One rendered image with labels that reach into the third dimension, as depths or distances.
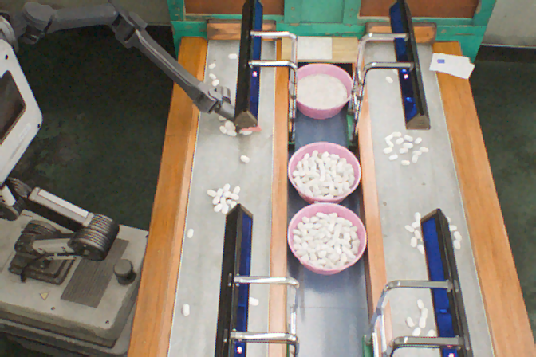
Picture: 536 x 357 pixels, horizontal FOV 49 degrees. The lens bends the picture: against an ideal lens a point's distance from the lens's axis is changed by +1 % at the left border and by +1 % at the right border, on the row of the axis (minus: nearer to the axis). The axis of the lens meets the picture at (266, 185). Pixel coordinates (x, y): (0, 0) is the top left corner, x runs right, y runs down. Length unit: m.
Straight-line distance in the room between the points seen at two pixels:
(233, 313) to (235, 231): 0.24
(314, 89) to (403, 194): 0.62
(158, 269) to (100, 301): 0.39
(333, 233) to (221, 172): 0.48
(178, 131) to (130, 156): 0.99
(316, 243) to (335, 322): 0.27
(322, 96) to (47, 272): 1.28
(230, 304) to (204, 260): 0.51
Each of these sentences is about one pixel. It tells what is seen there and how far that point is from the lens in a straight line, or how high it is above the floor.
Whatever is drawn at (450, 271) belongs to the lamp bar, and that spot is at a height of 1.11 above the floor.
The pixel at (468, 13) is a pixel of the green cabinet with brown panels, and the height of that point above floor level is 0.89.
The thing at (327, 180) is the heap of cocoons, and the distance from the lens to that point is 2.20.
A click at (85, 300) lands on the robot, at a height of 0.47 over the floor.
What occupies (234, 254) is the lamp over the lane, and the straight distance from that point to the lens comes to 1.58.
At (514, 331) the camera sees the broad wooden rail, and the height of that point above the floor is 0.76.
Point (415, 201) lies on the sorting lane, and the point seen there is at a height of 0.74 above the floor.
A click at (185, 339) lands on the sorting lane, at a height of 0.74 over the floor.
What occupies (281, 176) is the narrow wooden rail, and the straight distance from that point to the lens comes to 2.16.
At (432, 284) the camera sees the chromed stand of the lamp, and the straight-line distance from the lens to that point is 1.58.
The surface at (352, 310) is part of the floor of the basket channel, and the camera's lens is 2.00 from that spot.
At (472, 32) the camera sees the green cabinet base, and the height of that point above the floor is 0.81.
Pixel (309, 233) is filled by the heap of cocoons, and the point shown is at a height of 0.74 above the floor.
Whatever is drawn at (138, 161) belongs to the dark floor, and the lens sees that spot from 3.25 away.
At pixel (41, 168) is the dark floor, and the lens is 3.36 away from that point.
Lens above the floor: 2.48
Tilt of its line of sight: 54 degrees down
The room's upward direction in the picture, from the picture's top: straight up
